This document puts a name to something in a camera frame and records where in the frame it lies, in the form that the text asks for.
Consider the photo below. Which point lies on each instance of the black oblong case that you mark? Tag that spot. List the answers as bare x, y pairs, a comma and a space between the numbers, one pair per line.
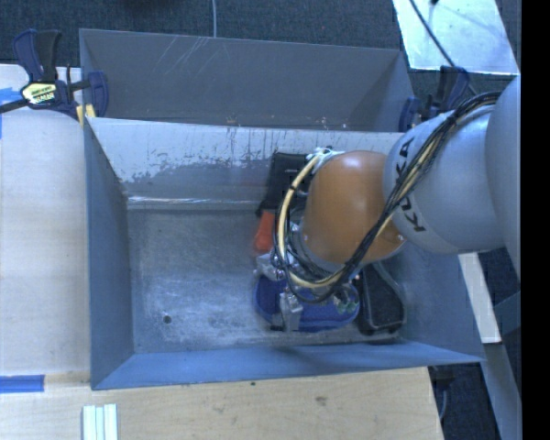
381, 307

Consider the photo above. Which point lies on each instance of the grey metal bin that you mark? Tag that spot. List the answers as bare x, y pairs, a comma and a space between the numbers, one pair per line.
188, 264

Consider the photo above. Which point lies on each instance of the orange-red small block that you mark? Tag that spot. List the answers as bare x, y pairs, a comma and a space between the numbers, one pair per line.
265, 233

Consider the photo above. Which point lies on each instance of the blue round bowl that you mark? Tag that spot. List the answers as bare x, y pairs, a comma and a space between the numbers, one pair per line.
321, 318

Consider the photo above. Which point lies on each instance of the black flat box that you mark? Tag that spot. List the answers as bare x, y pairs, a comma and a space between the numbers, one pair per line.
282, 172

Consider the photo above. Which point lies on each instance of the pale wood flat board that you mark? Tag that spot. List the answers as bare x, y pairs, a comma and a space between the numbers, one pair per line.
41, 245

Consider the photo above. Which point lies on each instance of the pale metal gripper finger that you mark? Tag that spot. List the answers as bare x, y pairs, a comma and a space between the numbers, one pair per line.
291, 312
269, 269

